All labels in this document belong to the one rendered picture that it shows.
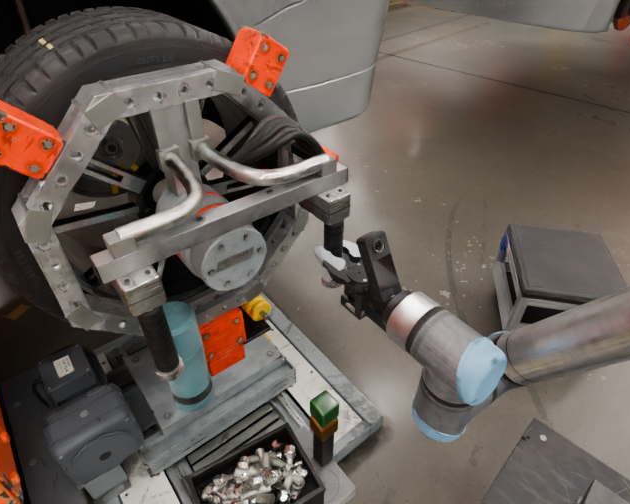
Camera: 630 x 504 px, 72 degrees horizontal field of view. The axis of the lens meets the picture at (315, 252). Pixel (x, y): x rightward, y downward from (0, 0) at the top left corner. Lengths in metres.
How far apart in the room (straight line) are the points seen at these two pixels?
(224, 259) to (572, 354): 0.54
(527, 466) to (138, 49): 1.19
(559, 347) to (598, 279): 1.06
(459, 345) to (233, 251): 0.39
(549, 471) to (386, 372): 0.64
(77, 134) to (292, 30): 0.76
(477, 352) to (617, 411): 1.24
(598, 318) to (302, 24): 1.04
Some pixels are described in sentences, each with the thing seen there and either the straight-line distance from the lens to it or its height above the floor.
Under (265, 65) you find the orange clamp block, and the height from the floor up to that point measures 1.11.
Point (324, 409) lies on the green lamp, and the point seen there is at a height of 0.66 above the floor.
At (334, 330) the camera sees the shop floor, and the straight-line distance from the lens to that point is 1.76.
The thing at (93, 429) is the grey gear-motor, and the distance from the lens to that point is 1.18.
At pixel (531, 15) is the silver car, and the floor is 0.82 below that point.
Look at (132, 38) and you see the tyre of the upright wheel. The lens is 0.82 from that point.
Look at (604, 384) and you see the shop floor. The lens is 1.91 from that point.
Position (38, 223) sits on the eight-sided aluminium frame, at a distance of 0.78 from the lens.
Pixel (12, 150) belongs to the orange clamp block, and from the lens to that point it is 0.73.
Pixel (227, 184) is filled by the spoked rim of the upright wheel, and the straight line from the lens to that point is 1.00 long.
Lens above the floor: 1.34
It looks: 39 degrees down
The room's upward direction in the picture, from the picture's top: straight up
